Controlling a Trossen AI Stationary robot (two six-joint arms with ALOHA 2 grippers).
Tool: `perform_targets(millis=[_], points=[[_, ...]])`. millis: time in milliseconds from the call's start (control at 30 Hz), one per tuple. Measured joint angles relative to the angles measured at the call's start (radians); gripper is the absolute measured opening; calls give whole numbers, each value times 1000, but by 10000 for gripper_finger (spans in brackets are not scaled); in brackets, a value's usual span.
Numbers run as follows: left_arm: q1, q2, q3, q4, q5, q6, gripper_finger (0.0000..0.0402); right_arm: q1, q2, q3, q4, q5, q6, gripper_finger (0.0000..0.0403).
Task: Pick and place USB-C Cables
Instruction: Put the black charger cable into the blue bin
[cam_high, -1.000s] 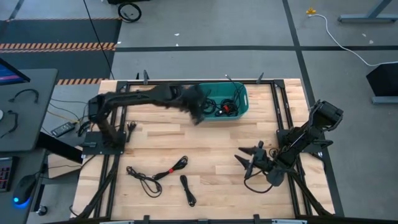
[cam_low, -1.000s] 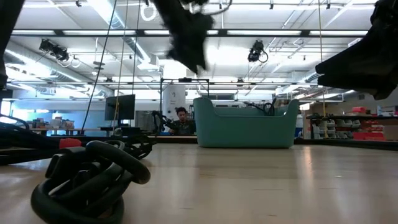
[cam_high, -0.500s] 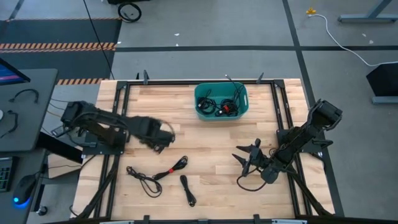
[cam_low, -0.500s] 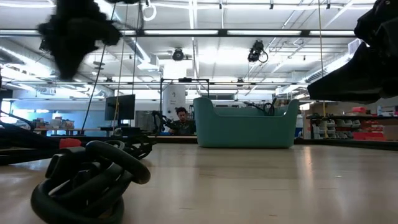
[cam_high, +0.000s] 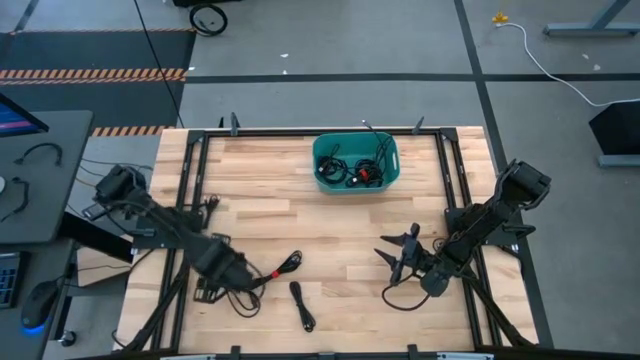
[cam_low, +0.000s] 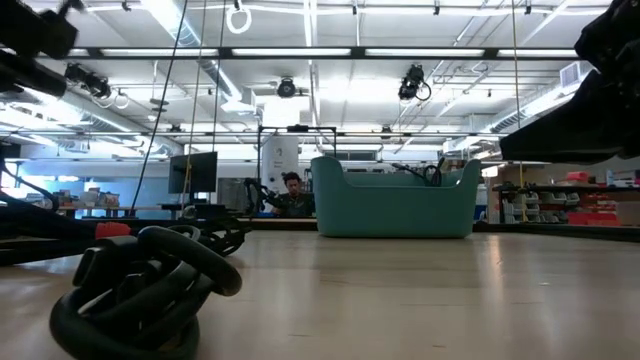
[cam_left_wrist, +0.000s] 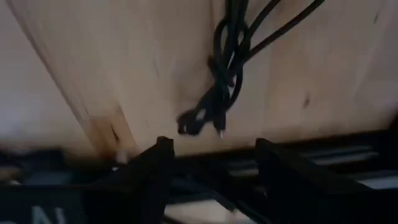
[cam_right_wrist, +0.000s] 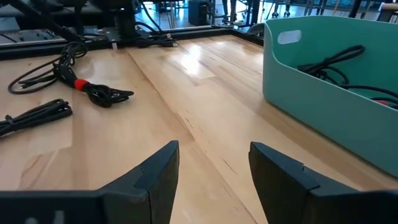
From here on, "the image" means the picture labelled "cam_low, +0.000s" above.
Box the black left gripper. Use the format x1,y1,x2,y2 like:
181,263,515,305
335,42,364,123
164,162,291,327
0,0,85,60

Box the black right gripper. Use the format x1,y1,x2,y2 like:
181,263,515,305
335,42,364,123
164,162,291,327
501,0,640,165

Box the black cable grey plugs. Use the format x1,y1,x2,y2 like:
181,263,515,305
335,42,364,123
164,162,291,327
391,157,446,188

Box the black cable bundle red tie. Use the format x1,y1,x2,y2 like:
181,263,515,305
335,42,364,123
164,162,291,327
0,192,251,267

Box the thick black cable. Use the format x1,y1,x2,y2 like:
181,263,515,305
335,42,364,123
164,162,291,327
48,224,245,360

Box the shelf with storage bins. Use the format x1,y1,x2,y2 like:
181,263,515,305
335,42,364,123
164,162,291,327
492,169,640,227

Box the cluttered background table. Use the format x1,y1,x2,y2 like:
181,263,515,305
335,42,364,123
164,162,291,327
52,187,166,219

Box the teal plastic bin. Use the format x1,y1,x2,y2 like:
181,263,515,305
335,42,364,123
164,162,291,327
310,155,482,239

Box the dark monitor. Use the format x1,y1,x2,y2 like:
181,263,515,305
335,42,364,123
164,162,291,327
167,151,219,195

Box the white cylinder tank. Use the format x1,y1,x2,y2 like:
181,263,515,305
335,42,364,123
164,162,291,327
260,135,300,194

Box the person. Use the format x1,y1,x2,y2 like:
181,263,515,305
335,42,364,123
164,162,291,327
269,171,317,219

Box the black ceiling-mounted camera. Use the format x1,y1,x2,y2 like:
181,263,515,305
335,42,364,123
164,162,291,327
63,62,114,100

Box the long black cable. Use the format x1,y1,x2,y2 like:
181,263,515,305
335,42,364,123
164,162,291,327
129,0,189,217

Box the black left arm cable bundle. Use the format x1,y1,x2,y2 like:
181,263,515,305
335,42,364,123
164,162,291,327
0,160,60,211

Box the black camera with cable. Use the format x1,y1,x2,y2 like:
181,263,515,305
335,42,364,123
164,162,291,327
397,63,432,103

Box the yellow rope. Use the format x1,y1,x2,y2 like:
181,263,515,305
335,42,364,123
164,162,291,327
182,0,209,214

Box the black overhead frame bar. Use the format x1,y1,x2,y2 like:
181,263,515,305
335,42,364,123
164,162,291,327
64,45,581,62

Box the white cable ring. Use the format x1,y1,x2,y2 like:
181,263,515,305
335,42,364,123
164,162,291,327
225,0,253,35

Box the black round overhead camera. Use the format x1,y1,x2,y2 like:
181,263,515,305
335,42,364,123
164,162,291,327
276,77,297,99

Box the black background rig frame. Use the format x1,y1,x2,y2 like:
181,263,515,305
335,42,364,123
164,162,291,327
256,124,338,219

